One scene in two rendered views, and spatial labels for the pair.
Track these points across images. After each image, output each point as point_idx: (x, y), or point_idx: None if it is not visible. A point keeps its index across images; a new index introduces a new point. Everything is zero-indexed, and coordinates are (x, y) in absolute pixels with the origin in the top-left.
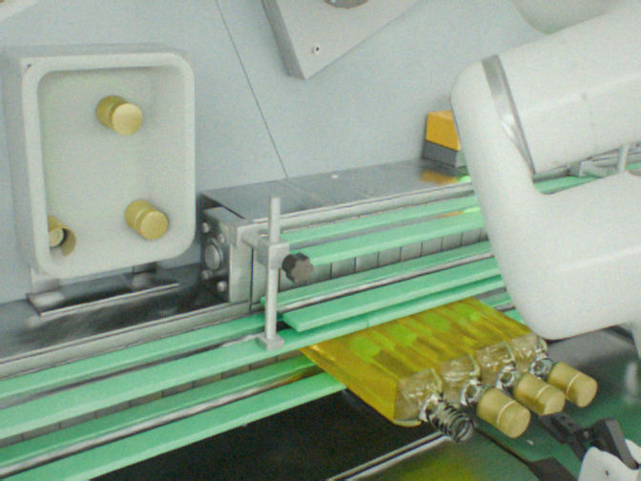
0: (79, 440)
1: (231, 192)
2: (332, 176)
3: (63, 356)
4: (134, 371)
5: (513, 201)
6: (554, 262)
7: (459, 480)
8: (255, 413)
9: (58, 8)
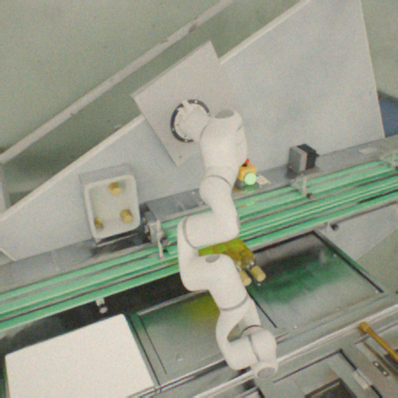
0: (107, 282)
1: (155, 202)
2: (192, 193)
3: (101, 260)
4: (120, 266)
5: (181, 261)
6: (186, 278)
7: None
8: (158, 276)
9: (94, 160)
